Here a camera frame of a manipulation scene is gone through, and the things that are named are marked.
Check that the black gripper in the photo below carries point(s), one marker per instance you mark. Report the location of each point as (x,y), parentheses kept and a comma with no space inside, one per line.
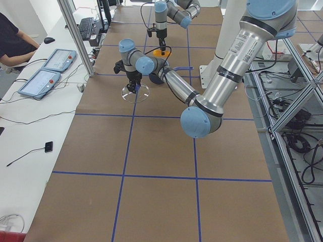
(161,34)
(132,76)

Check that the upper teach pendant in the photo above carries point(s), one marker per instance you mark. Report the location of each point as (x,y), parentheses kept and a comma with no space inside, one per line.
(60,60)

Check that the black keyboard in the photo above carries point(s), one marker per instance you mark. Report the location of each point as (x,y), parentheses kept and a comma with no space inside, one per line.
(85,28)

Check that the blue saucepan with handle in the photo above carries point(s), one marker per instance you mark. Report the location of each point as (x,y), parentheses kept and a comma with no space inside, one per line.
(158,78)

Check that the aluminium frame post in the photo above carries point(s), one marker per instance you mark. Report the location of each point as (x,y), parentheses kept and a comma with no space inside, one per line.
(73,29)

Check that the yellow plastic corn cob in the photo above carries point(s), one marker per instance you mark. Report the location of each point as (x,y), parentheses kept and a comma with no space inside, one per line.
(161,53)

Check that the lower teach pendant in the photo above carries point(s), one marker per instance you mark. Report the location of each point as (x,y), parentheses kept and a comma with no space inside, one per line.
(40,84)

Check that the seated person in black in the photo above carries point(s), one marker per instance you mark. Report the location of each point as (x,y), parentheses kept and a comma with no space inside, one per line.
(16,46)

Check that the brown table mat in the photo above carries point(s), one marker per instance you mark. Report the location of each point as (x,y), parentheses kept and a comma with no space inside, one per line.
(128,172)

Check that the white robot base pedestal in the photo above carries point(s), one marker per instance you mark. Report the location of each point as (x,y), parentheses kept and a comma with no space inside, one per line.
(234,11)

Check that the black computer mouse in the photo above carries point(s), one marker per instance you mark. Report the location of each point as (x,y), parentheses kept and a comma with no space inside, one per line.
(48,40)

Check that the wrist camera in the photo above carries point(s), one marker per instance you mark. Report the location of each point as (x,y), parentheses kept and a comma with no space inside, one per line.
(151,30)
(119,67)

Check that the teach pendant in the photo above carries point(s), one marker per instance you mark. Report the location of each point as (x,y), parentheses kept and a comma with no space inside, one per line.
(40,84)
(60,60)

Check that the glass lid with blue knob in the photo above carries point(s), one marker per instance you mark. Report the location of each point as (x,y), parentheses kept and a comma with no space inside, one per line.
(142,93)

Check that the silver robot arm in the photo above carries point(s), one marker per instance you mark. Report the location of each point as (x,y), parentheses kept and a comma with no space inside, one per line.
(181,12)
(261,22)

